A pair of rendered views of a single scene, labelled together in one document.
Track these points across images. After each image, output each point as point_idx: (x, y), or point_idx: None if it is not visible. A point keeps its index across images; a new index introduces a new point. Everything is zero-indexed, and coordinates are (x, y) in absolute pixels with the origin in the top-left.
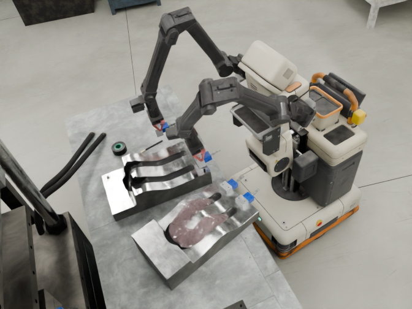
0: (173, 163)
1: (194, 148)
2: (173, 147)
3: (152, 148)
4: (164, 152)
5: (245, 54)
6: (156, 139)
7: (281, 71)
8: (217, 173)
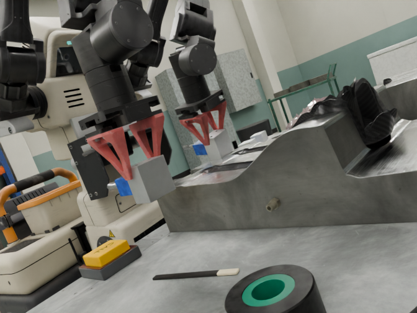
0: (244, 159)
1: (210, 92)
2: (197, 181)
3: (199, 270)
4: (223, 176)
5: (43, 25)
6: (152, 291)
7: None
8: None
